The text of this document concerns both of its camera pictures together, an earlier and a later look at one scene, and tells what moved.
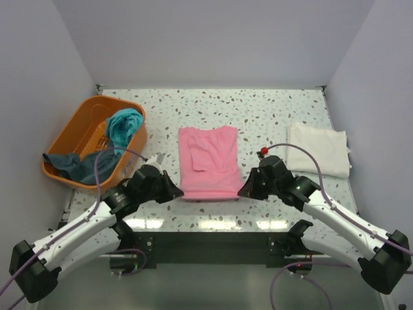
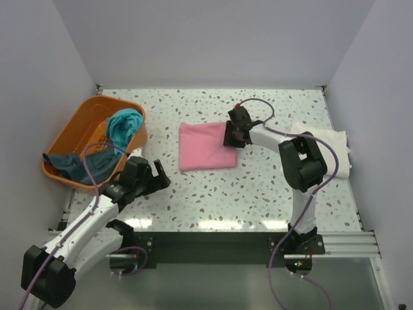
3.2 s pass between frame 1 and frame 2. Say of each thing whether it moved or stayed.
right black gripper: moved
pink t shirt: moved
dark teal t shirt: stayed
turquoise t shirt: stayed
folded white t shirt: stayed
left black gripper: moved
